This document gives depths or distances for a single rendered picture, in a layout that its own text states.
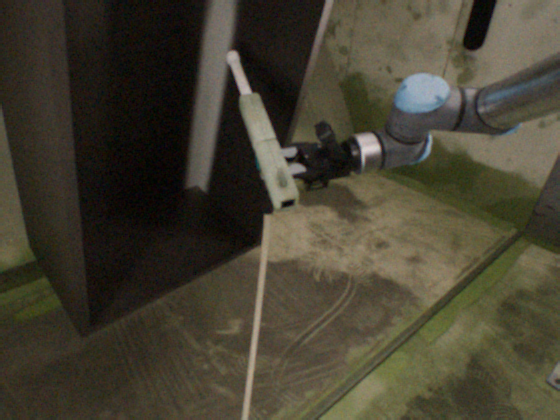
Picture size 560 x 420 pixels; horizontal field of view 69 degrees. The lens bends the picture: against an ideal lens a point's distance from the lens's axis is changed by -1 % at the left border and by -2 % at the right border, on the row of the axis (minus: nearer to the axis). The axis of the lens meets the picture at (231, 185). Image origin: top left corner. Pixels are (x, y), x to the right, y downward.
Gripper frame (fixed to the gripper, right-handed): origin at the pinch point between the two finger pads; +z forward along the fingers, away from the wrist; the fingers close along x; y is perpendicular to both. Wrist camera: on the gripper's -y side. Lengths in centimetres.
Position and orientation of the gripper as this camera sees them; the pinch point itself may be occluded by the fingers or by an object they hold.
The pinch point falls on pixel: (265, 167)
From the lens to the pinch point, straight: 87.1
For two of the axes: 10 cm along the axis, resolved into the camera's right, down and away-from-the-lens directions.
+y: 0.3, 6.0, 8.0
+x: -2.3, -7.7, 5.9
